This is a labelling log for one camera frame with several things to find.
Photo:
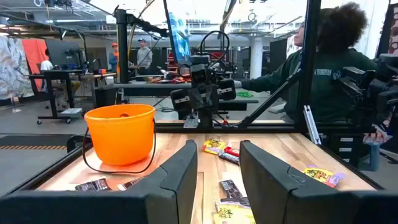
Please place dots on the black hazard-striped floor mat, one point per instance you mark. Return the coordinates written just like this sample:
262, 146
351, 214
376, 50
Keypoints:
31, 141

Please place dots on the black wheeled desk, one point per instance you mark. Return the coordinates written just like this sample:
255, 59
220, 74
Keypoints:
59, 74

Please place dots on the orange plastic halloween bucket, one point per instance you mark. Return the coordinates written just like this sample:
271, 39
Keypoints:
119, 137

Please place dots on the blue water bottle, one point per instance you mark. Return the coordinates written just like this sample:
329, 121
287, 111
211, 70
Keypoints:
374, 157

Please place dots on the red packet foreground right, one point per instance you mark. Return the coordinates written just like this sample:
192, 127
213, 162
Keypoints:
321, 175

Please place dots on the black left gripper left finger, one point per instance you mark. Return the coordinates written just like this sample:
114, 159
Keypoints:
93, 208

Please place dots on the white round pillar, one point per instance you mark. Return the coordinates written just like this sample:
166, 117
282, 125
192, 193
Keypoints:
256, 59

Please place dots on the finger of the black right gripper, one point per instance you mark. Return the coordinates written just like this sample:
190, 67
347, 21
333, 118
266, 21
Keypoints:
197, 101
211, 98

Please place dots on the red KitKat bar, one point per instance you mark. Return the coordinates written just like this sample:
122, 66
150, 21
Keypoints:
232, 151

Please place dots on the floral patterned wall hanging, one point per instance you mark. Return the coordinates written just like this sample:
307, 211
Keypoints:
12, 68

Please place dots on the black machine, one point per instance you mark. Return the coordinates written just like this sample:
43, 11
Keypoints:
382, 90

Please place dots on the black work table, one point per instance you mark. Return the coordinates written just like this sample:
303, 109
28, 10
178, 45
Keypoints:
149, 88

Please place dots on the blue patterned panel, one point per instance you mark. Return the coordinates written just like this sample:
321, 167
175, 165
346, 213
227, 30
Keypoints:
182, 43

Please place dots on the dark Hershey's bar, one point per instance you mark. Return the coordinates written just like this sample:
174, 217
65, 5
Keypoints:
229, 158
84, 186
237, 202
230, 188
129, 183
101, 184

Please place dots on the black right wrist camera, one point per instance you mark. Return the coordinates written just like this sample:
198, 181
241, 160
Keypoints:
199, 74

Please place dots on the black camera boom stand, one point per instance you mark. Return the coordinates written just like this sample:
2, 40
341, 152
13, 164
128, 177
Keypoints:
122, 46

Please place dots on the silver aluminium bracket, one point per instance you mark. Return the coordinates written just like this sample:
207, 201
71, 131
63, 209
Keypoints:
311, 124

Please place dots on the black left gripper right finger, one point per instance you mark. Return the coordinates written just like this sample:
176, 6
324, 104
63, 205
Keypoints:
311, 208

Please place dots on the black computer monitor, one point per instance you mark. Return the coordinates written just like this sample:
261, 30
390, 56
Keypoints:
62, 53

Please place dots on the black aluminium table frame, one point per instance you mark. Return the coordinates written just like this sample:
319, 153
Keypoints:
308, 62

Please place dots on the yellow Sour Patch candy bag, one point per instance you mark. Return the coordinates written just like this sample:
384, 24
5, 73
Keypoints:
231, 215
214, 146

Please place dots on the person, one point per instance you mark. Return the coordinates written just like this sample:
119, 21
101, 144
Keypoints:
46, 65
144, 57
335, 77
113, 59

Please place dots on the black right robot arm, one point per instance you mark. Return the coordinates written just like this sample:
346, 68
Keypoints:
205, 119

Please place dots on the black drawer cabinet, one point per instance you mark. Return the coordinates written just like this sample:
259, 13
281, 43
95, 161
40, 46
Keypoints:
346, 149

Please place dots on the orange hanging cloth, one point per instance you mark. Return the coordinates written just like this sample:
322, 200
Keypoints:
32, 53

